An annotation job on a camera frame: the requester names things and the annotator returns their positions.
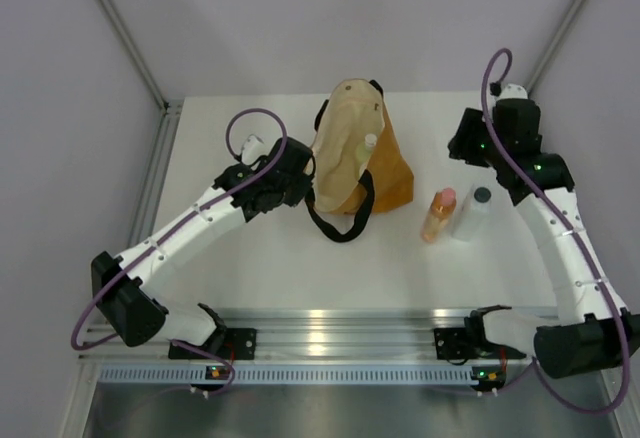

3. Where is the tan canvas tote bag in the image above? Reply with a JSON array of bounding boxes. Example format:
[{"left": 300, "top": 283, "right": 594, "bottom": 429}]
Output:
[{"left": 305, "top": 78, "right": 414, "bottom": 243}]

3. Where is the green pump bottle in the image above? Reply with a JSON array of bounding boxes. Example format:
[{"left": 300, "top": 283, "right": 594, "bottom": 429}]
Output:
[{"left": 355, "top": 133, "right": 378, "bottom": 169}]

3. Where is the white bottle black cap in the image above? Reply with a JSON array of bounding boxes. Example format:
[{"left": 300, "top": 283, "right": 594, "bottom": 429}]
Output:
[{"left": 451, "top": 186, "right": 492, "bottom": 242}]

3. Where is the orange bottle pink cap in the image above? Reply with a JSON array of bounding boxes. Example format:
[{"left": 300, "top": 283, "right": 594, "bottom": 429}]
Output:
[{"left": 421, "top": 187, "right": 457, "bottom": 243}]

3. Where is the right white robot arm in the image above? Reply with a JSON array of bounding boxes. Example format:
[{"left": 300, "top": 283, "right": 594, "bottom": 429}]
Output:
[{"left": 448, "top": 98, "right": 639, "bottom": 379}]

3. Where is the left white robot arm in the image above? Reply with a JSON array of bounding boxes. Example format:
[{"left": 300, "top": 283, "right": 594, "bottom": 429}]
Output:
[{"left": 91, "top": 138, "right": 315, "bottom": 358}]

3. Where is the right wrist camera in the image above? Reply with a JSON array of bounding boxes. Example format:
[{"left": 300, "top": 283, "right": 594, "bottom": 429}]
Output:
[{"left": 490, "top": 82, "right": 529, "bottom": 103}]

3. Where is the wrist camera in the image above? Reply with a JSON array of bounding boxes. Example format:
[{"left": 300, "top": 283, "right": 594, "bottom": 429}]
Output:
[
  {"left": 490, "top": 82, "right": 529, "bottom": 103},
  {"left": 240, "top": 134, "right": 268, "bottom": 166}
]

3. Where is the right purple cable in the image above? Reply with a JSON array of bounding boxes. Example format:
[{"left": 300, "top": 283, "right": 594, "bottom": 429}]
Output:
[{"left": 480, "top": 47, "right": 632, "bottom": 417}]

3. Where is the purple cable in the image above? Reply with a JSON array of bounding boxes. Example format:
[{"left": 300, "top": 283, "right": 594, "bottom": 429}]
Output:
[
  {"left": 480, "top": 47, "right": 632, "bottom": 417},
  {"left": 69, "top": 109, "right": 289, "bottom": 352}
]

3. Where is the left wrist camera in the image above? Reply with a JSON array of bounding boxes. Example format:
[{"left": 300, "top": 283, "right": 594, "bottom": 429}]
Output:
[{"left": 240, "top": 134, "right": 268, "bottom": 166}]

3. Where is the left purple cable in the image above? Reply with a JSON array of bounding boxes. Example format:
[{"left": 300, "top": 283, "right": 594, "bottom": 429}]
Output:
[{"left": 69, "top": 109, "right": 289, "bottom": 352}]

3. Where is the left aluminium frame post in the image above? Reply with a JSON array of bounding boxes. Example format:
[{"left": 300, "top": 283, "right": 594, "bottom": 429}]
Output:
[{"left": 69, "top": 0, "right": 182, "bottom": 129}]

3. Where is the aluminium frame post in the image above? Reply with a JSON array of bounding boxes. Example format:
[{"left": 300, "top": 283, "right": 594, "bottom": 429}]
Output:
[
  {"left": 524, "top": 0, "right": 589, "bottom": 96},
  {"left": 69, "top": 0, "right": 182, "bottom": 129}
]

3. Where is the aluminium rail beam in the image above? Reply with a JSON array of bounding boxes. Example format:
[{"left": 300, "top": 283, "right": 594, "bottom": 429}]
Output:
[{"left": 78, "top": 306, "right": 591, "bottom": 365}]

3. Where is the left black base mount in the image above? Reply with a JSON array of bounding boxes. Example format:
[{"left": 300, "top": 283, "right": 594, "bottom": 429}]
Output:
[{"left": 168, "top": 328, "right": 257, "bottom": 361}]

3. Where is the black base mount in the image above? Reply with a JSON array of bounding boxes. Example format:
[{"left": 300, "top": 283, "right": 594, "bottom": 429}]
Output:
[
  {"left": 168, "top": 328, "right": 257, "bottom": 361},
  {"left": 433, "top": 327, "right": 475, "bottom": 364}
]

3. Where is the right aluminium frame post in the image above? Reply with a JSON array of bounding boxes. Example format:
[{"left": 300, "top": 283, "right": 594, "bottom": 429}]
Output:
[{"left": 524, "top": 0, "right": 589, "bottom": 96}]

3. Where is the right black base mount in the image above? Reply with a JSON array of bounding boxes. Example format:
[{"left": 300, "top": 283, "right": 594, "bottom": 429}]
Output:
[{"left": 433, "top": 327, "right": 475, "bottom": 364}]

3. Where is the slotted cable duct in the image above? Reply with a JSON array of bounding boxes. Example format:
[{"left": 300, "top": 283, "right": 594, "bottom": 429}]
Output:
[{"left": 99, "top": 364, "right": 488, "bottom": 386}]

